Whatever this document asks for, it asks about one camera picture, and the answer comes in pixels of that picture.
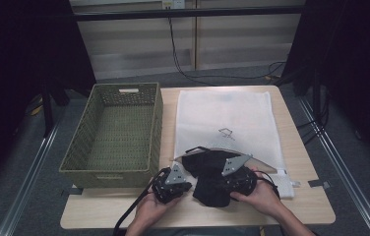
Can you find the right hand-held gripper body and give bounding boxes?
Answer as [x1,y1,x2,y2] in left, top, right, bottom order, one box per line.
[220,153,259,198]

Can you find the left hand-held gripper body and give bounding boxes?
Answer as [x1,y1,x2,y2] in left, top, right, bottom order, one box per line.
[151,163,188,205]

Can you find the black garment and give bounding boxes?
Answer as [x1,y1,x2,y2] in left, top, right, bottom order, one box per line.
[181,146,260,208]

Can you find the white mesh laundry bag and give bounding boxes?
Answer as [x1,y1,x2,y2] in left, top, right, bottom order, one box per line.
[172,89,301,200]

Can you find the green woven basket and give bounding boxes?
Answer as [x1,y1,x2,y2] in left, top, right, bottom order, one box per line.
[58,82,164,189]

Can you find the person's left hand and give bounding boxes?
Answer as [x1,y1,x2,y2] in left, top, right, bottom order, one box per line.
[133,192,183,231]

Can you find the person's right hand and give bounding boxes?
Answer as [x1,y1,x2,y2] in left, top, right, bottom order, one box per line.
[229,166,284,217]

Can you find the person's clothing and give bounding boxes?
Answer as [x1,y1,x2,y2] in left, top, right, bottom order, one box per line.
[153,227,284,236]

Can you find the grey tape strip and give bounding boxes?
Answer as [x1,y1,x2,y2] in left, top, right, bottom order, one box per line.
[307,179,332,190]
[61,187,85,198]

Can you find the black metal stand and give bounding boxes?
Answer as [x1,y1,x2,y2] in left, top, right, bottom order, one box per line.
[39,82,72,138]

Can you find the black curtain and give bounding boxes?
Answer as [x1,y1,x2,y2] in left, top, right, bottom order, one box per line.
[0,0,97,198]
[280,0,370,173]

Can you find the black horizontal bar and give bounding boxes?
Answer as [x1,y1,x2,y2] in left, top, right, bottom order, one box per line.
[74,5,306,23]

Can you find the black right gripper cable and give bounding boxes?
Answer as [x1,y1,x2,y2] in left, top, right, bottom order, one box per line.
[255,170,281,200]

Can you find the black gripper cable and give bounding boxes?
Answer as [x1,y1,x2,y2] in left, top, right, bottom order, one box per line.
[255,170,281,200]
[112,167,171,236]

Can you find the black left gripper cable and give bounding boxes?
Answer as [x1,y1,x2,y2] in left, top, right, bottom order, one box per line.
[112,167,171,236]

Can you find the black floor cables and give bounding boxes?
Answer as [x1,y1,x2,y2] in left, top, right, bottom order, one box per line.
[295,92,332,146]

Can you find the metal floor rail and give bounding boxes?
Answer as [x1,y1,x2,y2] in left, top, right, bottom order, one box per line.
[0,112,63,236]
[298,97,370,236]

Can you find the black wall cable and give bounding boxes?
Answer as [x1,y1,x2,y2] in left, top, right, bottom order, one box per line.
[167,17,286,88]

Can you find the white wall socket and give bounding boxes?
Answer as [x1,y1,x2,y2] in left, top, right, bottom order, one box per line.
[161,0,186,10]

